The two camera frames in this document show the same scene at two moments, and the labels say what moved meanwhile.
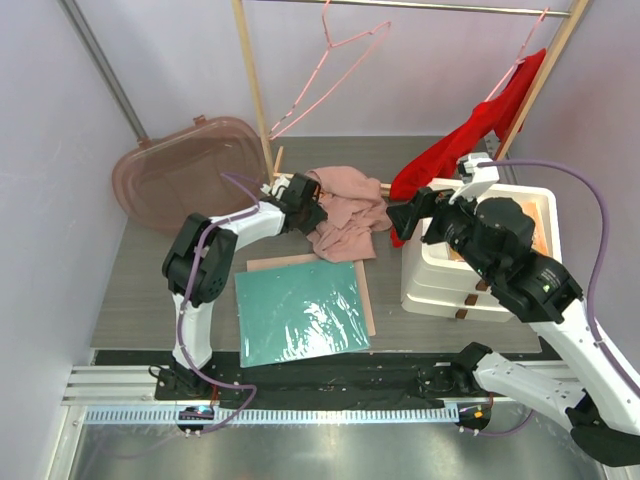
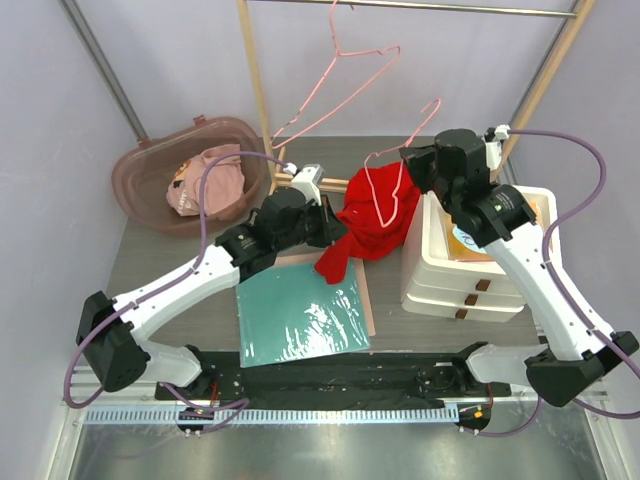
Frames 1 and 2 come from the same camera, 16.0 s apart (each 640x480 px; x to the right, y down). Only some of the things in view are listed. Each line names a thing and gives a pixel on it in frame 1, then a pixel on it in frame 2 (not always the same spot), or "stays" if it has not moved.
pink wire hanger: [519, 59] → [404, 147]
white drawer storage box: [437, 278] stays
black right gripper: [427, 203] → [416, 161]
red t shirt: [499, 117] → [378, 202]
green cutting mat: [296, 313] stays
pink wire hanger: [330, 47] → [339, 54]
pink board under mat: [317, 260] stays
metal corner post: [71, 10] stays
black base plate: [383, 379] stays
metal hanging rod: [410, 7] stays
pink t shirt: [352, 203] → [224, 182]
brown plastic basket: [207, 168] stays
